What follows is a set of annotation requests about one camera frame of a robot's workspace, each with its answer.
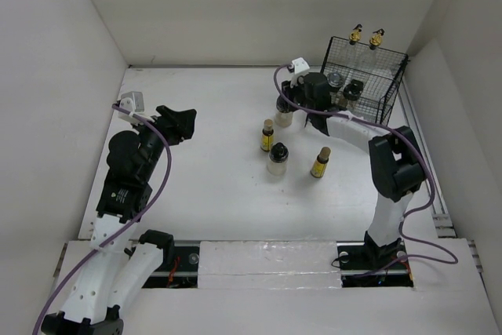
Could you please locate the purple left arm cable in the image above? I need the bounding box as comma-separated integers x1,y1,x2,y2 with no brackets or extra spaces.
31,102,173,332

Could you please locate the grey-lid white powder shaker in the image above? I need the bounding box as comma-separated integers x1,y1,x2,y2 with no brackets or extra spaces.
327,71,344,104

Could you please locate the glass bottle with dark sauce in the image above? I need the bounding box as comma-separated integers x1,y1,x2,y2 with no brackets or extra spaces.
358,28,385,74

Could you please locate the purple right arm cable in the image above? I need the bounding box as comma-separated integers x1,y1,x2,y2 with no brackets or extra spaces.
273,62,459,277

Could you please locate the clear glass bottle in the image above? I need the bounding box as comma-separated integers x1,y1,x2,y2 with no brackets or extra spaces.
336,23,366,77

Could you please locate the black wire rack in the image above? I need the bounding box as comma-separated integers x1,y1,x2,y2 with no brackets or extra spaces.
321,36,409,125

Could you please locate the black-cap white powder jar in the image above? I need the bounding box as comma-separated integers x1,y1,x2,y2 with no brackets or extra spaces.
267,142,289,177

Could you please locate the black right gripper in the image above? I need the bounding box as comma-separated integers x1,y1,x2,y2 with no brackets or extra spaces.
278,74,315,114

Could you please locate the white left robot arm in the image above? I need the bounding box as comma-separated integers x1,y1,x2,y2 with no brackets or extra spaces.
33,104,197,334

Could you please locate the small black-cap back jar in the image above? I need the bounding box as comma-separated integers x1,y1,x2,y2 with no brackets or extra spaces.
338,79,364,111

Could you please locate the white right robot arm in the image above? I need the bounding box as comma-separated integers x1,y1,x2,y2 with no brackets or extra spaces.
274,80,432,271

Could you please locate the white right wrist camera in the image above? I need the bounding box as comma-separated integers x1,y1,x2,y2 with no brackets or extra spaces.
287,57,310,87

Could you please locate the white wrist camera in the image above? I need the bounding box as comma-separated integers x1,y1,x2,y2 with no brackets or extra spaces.
287,57,310,87
115,91,144,125

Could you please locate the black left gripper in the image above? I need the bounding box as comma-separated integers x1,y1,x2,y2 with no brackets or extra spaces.
131,105,195,181

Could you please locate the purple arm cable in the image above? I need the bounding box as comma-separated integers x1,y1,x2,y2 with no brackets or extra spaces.
273,62,459,277
31,102,173,332

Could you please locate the small yellow bottle cork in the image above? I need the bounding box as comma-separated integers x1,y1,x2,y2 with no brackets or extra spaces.
310,147,331,179
260,119,274,152

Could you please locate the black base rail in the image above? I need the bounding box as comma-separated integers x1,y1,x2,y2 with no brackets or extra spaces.
144,241,413,290

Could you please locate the black-lid beige spice jar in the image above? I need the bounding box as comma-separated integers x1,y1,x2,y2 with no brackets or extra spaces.
275,96,293,128

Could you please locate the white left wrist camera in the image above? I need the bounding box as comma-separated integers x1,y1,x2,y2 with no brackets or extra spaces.
115,91,144,125

